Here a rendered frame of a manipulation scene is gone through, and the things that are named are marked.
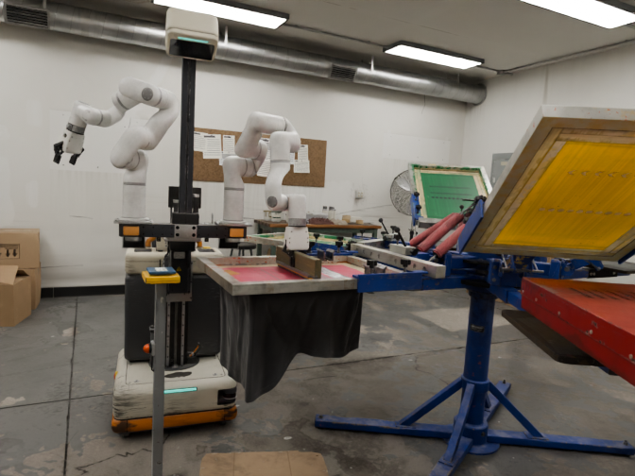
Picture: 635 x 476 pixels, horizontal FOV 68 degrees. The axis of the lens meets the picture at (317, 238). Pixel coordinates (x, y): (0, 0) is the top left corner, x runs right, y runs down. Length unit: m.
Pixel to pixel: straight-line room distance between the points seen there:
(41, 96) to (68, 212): 1.19
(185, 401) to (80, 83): 3.87
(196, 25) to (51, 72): 3.64
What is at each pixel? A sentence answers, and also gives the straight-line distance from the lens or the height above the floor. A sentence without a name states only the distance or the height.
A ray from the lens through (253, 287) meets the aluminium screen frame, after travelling 1.62.
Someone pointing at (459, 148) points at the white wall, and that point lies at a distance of 7.60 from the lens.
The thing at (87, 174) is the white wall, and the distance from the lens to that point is 5.59.
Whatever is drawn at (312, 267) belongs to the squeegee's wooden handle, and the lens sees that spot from 1.81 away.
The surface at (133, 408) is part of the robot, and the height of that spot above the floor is 0.18.
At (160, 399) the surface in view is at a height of 0.44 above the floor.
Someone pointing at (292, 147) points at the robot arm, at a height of 1.49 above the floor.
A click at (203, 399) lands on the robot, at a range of 2.67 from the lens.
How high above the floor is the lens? 1.33
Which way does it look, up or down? 6 degrees down
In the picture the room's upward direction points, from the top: 3 degrees clockwise
